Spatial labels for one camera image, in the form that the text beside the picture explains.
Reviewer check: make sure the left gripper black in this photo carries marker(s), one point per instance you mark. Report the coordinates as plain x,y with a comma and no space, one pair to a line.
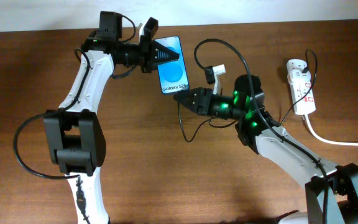
148,48

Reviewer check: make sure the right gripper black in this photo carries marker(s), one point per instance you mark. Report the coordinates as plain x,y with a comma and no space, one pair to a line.
202,106

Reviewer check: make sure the blue Galaxy smartphone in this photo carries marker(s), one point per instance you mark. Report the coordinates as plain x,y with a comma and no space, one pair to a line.
173,76

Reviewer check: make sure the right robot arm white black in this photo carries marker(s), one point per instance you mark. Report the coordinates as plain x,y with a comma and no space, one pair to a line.
331,190

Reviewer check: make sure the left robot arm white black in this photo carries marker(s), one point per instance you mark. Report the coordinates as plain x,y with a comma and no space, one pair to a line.
74,135

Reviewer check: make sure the white USB charger adapter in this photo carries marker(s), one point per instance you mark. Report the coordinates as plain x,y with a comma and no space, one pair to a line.
299,75

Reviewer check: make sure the white power strip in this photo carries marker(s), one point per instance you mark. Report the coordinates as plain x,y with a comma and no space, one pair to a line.
301,93

